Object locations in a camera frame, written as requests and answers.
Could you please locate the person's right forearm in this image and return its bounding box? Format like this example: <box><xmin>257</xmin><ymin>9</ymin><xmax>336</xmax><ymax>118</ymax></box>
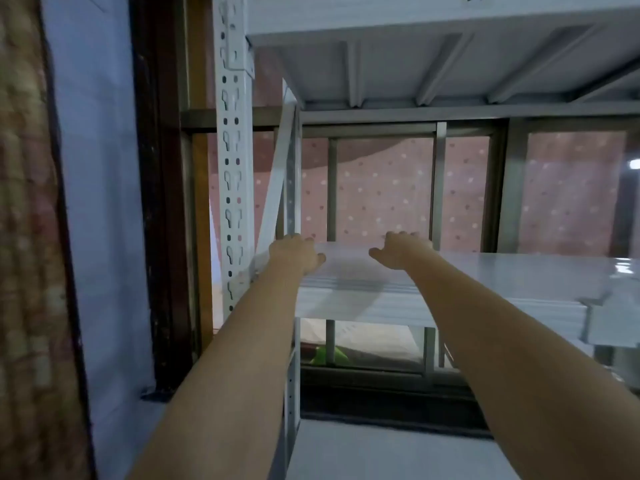
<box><xmin>399</xmin><ymin>247</ymin><xmax>640</xmax><ymax>480</ymax></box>

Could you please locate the person's right hand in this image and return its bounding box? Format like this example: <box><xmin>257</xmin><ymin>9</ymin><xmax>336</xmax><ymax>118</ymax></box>
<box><xmin>368</xmin><ymin>231</ymin><xmax>435</xmax><ymax>271</ymax></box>

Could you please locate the white metal shelving rack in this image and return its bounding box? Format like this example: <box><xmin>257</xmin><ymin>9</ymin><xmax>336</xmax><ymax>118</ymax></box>
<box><xmin>212</xmin><ymin>0</ymin><xmax>640</xmax><ymax>480</ymax></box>

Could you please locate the small green object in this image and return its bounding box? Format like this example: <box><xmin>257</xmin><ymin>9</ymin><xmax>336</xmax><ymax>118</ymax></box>
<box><xmin>312</xmin><ymin>344</ymin><xmax>351</xmax><ymax>367</ymax></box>

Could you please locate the metal window frame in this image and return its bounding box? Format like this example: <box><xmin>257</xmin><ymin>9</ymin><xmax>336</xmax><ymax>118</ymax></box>
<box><xmin>179</xmin><ymin>102</ymin><xmax>640</xmax><ymax>438</ymax></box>

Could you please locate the white divider panel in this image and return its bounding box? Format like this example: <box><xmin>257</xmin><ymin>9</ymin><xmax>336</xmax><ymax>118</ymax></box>
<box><xmin>295</xmin><ymin>239</ymin><xmax>436</xmax><ymax>325</ymax></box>

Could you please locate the person's left hand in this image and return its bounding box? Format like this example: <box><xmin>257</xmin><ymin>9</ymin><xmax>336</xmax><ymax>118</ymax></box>
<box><xmin>268</xmin><ymin>233</ymin><xmax>327</xmax><ymax>277</ymax></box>

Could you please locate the brown patterned curtain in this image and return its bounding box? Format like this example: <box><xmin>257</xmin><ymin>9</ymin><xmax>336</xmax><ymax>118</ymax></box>
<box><xmin>0</xmin><ymin>0</ymin><xmax>96</xmax><ymax>480</ymax></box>

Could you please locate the pink dotted curtain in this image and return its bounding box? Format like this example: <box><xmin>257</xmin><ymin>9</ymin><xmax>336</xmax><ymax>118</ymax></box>
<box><xmin>207</xmin><ymin>47</ymin><xmax>629</xmax><ymax>255</ymax></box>

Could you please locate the person's left forearm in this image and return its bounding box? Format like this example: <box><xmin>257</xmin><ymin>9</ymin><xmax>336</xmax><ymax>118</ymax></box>
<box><xmin>125</xmin><ymin>264</ymin><xmax>313</xmax><ymax>480</ymax></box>

